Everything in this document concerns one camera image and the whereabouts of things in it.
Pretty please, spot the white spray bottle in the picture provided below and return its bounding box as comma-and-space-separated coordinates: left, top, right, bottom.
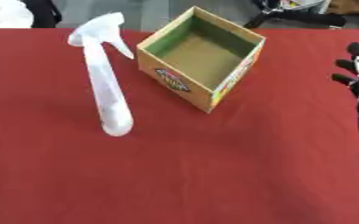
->
66, 11, 137, 137

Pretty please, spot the black tripod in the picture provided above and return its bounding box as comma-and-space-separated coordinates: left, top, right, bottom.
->
242, 0, 348, 30

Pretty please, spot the tan cardboard box green inside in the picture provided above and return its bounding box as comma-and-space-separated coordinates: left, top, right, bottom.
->
135, 5, 267, 115

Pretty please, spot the person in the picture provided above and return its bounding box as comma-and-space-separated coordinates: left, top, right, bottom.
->
0, 0, 63, 29

